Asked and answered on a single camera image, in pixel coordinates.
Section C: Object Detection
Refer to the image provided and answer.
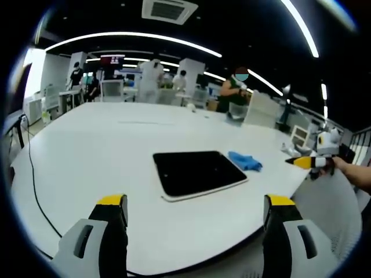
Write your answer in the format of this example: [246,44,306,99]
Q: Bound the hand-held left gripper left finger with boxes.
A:
[50,193,129,278]

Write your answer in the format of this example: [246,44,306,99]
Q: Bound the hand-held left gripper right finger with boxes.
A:
[262,194,340,278]

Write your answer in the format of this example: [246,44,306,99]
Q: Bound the blue cleaning cloth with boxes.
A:
[227,150,263,173]

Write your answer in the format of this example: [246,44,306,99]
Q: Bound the black tablet white frame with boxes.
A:
[152,150,249,203]

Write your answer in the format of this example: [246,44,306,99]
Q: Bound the person's right hand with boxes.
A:
[326,156,350,177]

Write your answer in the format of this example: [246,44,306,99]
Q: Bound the white framed shelf box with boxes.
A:
[290,125,310,149]

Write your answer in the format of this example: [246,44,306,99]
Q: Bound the white mesh chair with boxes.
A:
[289,169,363,278]

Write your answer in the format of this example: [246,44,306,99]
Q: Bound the black desk lamp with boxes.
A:
[277,83,292,131]

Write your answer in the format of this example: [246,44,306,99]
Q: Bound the clear plastic container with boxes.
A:
[225,104,249,127]

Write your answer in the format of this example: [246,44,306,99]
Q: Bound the long ceiling light strip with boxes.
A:
[280,0,320,58]
[45,31,223,58]

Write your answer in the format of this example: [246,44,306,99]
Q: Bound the dark chair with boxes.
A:
[2,114,27,159]

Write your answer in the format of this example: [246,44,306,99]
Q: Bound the white office chair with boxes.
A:
[100,79,125,103]

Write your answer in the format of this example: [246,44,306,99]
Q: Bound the red display screen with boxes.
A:
[100,54,126,66]

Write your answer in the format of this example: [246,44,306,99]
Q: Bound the ceiling air vent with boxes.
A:
[141,0,199,23]

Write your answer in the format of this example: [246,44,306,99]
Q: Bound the black cable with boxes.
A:
[26,115,63,239]

